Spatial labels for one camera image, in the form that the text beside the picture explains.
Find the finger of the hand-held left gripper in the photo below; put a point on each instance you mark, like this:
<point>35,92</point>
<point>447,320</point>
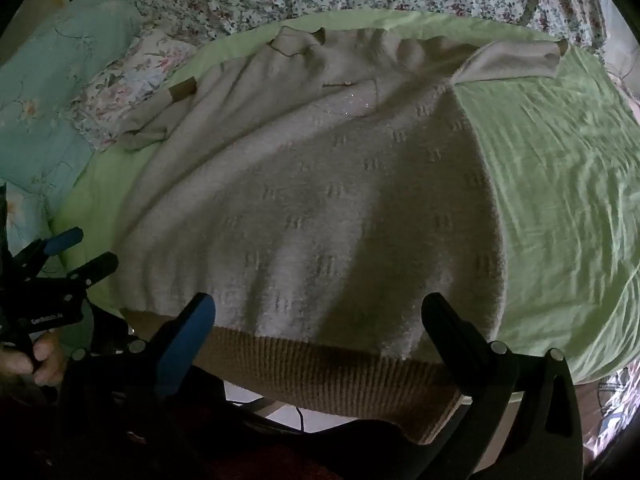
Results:
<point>95,267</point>
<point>62,241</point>

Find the light blue floral quilt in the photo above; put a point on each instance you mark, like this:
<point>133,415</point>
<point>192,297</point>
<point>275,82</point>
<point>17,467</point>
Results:
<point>50,85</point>

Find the light green blanket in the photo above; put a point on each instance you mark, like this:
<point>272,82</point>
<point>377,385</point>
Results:
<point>550,185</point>

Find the white floral pillow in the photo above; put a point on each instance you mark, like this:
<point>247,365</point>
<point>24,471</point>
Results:
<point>130,85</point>

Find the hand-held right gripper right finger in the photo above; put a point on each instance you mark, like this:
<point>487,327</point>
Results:
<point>450,330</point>

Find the beige knit sweater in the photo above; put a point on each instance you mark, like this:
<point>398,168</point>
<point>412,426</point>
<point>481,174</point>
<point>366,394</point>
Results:
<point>325,185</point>

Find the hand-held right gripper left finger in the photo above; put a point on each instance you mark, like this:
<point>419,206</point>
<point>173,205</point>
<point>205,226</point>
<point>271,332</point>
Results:
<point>184,347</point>

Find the dark red clothing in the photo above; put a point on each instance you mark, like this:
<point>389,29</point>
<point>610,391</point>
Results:
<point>280,460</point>

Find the person's left hand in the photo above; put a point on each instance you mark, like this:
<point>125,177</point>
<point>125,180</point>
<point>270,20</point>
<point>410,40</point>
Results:
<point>42,362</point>

